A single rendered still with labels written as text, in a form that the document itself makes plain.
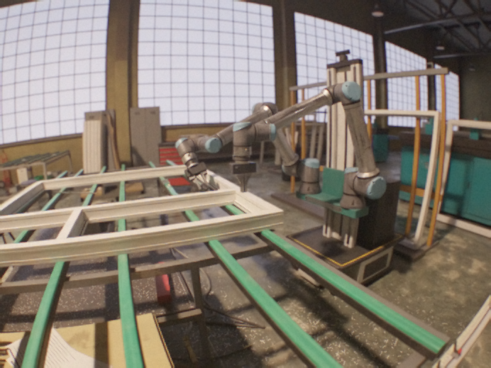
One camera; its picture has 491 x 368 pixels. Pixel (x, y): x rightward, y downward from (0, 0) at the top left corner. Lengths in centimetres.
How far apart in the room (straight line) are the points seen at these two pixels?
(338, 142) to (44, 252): 205
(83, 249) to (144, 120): 771
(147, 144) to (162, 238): 767
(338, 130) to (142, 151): 706
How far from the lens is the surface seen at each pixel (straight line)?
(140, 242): 98
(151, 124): 859
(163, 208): 138
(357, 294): 75
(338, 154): 225
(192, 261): 98
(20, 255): 109
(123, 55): 895
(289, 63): 1072
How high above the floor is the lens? 129
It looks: 13 degrees down
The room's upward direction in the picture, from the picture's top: 1 degrees counter-clockwise
